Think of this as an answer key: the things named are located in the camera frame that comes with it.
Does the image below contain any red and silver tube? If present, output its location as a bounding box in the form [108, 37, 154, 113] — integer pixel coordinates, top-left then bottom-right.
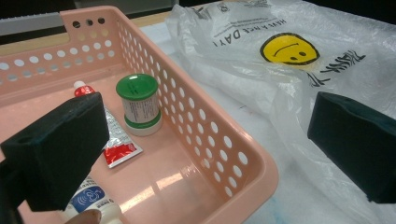
[73, 80, 144, 169]

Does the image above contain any clear plastic bag yellow smiley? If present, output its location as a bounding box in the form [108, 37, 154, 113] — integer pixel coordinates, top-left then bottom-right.
[164, 0, 396, 220]

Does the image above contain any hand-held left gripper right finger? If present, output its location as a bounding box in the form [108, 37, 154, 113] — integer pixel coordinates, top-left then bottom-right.
[307, 91, 396, 204]

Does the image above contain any grey metal rail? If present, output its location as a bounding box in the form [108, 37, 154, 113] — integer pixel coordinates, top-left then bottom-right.
[0, 11, 64, 36]

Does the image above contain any pink perforated plastic basket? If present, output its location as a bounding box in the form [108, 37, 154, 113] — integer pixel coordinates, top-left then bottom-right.
[0, 5, 279, 224]

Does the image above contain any white bottle with blue label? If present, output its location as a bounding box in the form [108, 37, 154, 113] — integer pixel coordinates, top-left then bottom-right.
[60, 175, 124, 224]

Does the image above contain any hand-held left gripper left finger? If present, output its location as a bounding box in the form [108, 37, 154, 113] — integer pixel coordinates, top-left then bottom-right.
[0, 91, 110, 213]

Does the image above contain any green capped white bottle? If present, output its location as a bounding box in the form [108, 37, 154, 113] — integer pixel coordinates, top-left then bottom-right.
[115, 73, 163, 137]

